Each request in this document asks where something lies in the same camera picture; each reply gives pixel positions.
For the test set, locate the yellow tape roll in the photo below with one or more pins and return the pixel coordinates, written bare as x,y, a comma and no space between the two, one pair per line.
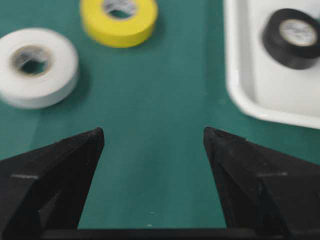
119,23

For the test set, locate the white plastic tray case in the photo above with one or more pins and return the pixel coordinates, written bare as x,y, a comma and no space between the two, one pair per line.
258,85

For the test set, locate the black tape roll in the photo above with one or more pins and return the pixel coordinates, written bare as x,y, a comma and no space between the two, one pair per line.
292,38

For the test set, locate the white tape roll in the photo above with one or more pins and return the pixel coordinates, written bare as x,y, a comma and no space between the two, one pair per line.
38,68

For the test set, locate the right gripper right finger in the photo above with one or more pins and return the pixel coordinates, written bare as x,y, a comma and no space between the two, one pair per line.
264,190

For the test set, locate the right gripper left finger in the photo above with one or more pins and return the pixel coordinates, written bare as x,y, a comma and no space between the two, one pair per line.
46,188

